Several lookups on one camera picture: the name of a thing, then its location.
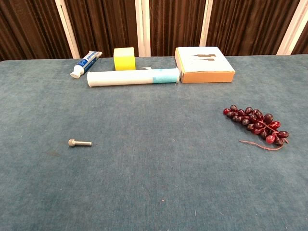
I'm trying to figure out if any silver metal bolt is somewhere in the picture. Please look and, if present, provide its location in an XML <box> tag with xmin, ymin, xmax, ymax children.
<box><xmin>68</xmin><ymin>138</ymin><xmax>92</xmax><ymax>147</ymax></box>

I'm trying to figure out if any yellow sponge block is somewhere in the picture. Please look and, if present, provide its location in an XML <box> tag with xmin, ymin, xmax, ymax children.
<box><xmin>113</xmin><ymin>47</ymin><xmax>137</xmax><ymax>71</ymax></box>

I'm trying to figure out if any dark red grape bunch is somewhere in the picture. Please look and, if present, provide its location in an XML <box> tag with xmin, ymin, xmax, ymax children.
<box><xmin>223</xmin><ymin>104</ymin><xmax>290</xmax><ymax>152</ymax></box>

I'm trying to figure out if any flat cardboard box white lid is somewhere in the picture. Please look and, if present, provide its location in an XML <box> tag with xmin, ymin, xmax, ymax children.
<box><xmin>174</xmin><ymin>46</ymin><xmax>236</xmax><ymax>84</ymax></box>

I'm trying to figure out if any white frame post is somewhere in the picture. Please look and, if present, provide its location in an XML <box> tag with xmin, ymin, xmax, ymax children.
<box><xmin>199</xmin><ymin>0</ymin><xmax>214</xmax><ymax>48</ymax></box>
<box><xmin>134</xmin><ymin>0</ymin><xmax>151</xmax><ymax>58</ymax></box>
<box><xmin>54</xmin><ymin>0</ymin><xmax>81</xmax><ymax>59</ymax></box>
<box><xmin>276</xmin><ymin>0</ymin><xmax>308</xmax><ymax>56</ymax></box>

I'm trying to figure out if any dark brown curtain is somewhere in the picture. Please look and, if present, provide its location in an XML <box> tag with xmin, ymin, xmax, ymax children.
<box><xmin>0</xmin><ymin>0</ymin><xmax>308</xmax><ymax>62</ymax></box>

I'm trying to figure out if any white paper roll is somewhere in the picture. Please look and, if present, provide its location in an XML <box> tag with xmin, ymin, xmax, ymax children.
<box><xmin>87</xmin><ymin>67</ymin><xmax>180</xmax><ymax>88</ymax></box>

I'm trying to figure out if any blue velvet table cloth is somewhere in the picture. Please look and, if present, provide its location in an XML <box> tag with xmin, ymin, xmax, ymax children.
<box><xmin>0</xmin><ymin>54</ymin><xmax>308</xmax><ymax>231</ymax></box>

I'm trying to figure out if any blue white toothpaste tube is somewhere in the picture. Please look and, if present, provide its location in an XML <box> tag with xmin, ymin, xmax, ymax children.
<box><xmin>70</xmin><ymin>50</ymin><xmax>103</xmax><ymax>79</ymax></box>

